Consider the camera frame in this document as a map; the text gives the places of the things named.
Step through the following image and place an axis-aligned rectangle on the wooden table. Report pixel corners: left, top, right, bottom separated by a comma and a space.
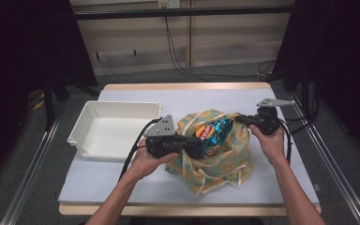
58, 82, 323, 218

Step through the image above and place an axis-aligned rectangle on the black hanging wall cable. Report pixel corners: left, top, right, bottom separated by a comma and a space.
163, 16, 261, 83

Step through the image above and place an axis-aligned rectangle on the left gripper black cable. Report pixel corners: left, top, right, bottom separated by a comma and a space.
117, 117, 164, 183

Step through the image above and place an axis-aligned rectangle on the white wall outlet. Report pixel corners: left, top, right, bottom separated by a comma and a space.
157, 0, 181, 9

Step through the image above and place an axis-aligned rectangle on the black metal stand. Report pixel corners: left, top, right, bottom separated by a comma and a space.
41, 74, 58, 131

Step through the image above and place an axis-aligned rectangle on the pale blue table mat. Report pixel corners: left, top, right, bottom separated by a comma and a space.
57, 88, 321, 206

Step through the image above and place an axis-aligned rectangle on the aluminium floor rail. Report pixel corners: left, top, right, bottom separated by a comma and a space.
288, 93, 360, 225
0, 107, 64, 225

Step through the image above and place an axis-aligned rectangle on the orange patterned cloth bag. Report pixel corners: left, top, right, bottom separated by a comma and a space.
164, 108, 255, 197

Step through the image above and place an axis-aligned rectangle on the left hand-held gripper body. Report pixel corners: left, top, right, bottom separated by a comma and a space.
143, 113, 199, 159

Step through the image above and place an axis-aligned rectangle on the white plastic bin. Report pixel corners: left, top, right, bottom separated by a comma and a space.
67, 100, 163, 163

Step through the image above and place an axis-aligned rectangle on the black horizontal bar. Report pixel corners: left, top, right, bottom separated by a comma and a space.
72, 5, 295, 22

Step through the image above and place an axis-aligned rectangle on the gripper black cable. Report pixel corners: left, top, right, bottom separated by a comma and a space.
117, 117, 164, 183
278, 119, 294, 166

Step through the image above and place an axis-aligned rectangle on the blue chip bag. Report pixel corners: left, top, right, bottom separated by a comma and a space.
193, 117, 235, 159

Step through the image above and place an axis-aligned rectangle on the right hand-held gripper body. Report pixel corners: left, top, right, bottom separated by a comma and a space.
246, 97, 296, 137

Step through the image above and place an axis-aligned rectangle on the person's right hand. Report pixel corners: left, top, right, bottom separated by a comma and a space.
248, 124, 288, 165

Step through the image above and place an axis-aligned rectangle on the black floor cable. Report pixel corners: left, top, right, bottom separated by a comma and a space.
255, 58, 278, 79

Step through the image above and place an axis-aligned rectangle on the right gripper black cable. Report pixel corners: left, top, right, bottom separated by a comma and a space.
278, 119, 294, 166

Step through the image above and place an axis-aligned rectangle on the black curtain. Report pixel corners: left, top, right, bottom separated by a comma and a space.
274, 0, 360, 164
0, 0, 98, 188

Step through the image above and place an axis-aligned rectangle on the person's left hand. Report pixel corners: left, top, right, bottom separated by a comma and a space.
130, 137, 181, 181

